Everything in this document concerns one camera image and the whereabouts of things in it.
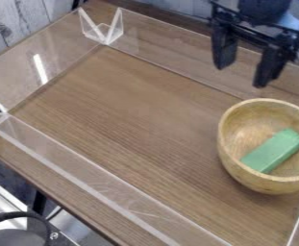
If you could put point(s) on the black table leg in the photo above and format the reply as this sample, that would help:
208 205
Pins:
39 203

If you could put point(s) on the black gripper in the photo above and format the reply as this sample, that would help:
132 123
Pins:
263 23

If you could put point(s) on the clear acrylic corner bracket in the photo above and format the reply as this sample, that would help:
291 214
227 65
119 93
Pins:
103 33

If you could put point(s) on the green rectangular block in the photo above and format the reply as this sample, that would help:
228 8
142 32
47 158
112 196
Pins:
273 152

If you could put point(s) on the light wooden bowl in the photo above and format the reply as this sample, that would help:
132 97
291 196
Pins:
246 126

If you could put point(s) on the clear acrylic front wall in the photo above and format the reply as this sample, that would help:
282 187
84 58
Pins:
110 204

